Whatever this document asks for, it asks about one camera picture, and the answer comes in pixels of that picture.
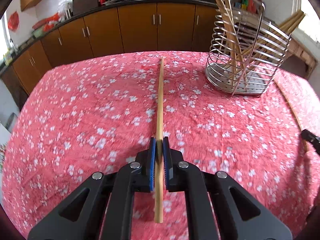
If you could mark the red plastic bag on wall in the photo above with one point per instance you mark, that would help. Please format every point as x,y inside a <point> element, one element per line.
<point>13,21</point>

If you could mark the dark brown cutting board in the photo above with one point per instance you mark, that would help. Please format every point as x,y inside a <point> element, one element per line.
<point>85,2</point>

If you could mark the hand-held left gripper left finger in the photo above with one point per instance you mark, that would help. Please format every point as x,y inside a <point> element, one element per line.
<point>151,165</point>

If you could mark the green basin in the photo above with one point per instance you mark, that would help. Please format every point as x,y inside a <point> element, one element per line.
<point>38,33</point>

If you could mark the red plastic bags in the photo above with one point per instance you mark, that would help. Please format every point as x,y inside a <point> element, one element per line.
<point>48,21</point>

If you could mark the kitchen faucet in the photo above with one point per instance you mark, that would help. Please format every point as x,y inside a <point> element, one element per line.
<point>12,46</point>

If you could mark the steel cups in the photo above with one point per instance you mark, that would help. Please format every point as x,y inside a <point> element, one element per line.
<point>68,11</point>

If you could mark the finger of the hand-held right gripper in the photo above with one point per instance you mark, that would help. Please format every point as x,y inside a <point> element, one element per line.
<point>311,138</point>

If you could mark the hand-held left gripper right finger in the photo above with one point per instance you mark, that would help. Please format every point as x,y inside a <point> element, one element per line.
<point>167,165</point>

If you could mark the brown kitchen base cabinets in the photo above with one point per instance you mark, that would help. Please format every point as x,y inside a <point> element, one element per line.
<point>137,27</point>

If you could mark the light wooden furniture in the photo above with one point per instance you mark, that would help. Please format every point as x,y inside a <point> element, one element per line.
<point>303,55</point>

